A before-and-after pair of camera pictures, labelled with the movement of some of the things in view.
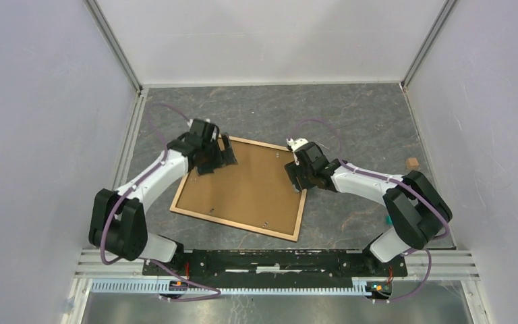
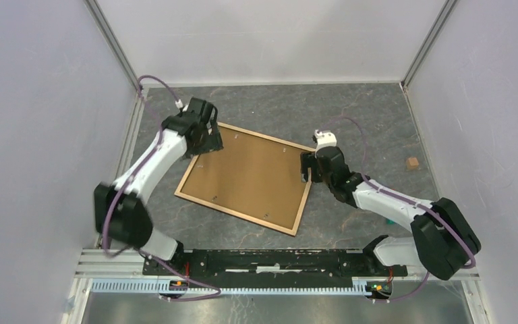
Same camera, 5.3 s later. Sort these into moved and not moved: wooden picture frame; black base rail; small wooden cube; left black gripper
Moved: left black gripper; wooden picture frame
Not moved: black base rail; small wooden cube
